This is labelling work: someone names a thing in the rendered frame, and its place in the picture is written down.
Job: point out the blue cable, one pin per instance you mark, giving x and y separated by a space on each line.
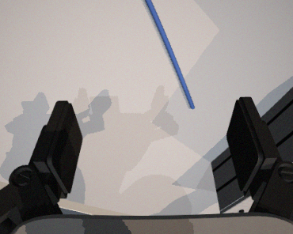
170 51

